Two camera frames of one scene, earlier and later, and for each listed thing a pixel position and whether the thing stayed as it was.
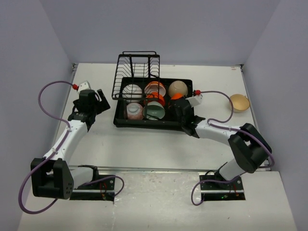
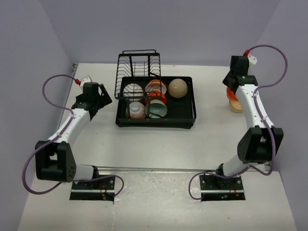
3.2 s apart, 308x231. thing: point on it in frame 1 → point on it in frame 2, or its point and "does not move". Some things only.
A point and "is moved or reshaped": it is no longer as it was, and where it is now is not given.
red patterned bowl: (134, 111) does not move
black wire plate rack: (137, 77) does not move
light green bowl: (154, 111) is moved or reshaped
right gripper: (173, 105) → (226, 81)
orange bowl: (176, 96) → (230, 94)
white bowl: (132, 93) does not move
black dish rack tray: (145, 102) does not move
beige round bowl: (178, 86) does not move
